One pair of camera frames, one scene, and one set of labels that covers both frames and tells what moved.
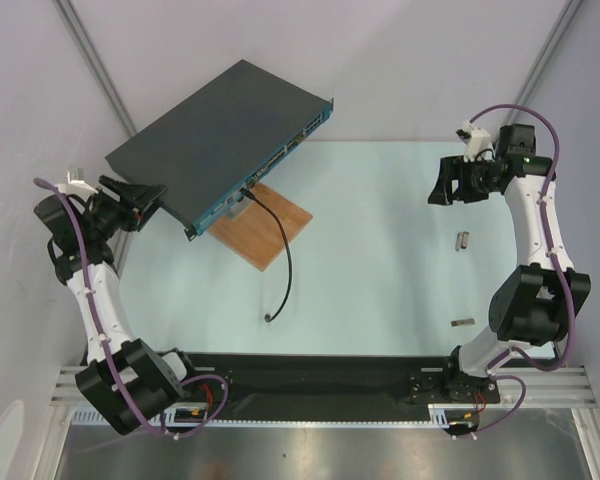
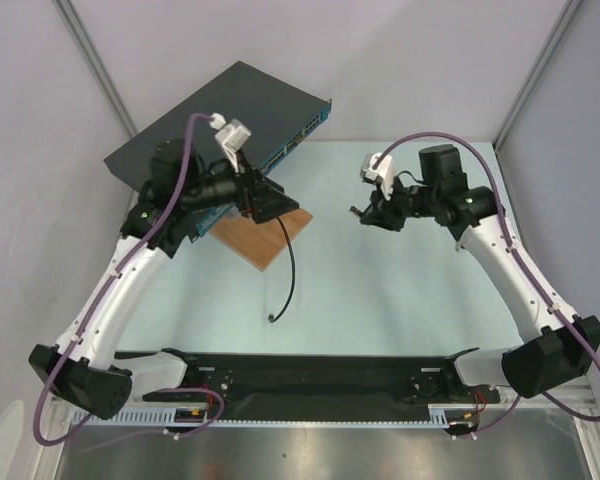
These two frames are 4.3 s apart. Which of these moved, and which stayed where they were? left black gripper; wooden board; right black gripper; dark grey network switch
Moved: right black gripper; left black gripper
Stayed: dark grey network switch; wooden board
